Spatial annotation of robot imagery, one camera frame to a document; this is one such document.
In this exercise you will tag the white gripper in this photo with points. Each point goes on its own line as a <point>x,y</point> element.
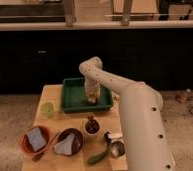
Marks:
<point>92,88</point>

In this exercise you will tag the eraser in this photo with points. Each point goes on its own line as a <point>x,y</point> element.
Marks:
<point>92,100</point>

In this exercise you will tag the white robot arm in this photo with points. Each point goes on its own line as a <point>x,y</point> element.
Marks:
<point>141,122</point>

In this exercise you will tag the green plastic tray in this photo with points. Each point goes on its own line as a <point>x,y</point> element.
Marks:
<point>73,98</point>

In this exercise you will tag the white cup with dark contents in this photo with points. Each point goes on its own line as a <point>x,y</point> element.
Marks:
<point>91,127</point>

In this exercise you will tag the green plastic cup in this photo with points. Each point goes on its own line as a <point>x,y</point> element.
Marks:
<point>47,109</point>

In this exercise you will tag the dark brown bowl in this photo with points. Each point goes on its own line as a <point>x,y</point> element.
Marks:
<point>78,140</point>

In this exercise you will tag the white railing bar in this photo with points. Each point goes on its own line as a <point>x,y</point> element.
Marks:
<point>113,25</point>

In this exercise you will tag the small metal pot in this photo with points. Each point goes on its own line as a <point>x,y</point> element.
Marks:
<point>117,148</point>

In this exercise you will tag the grey cloth in brown bowl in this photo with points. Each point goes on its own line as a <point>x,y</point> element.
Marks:
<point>65,146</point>

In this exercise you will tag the green cucumber toy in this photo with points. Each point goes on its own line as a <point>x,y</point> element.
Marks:
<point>98,157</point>

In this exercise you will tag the blue sponge in orange bowl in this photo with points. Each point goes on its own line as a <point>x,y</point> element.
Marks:
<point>36,139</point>

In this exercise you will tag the dark spoon beside bowl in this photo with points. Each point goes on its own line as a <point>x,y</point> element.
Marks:
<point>39,156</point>

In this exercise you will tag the orange bowl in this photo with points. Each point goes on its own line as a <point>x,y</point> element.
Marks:
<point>26,146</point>

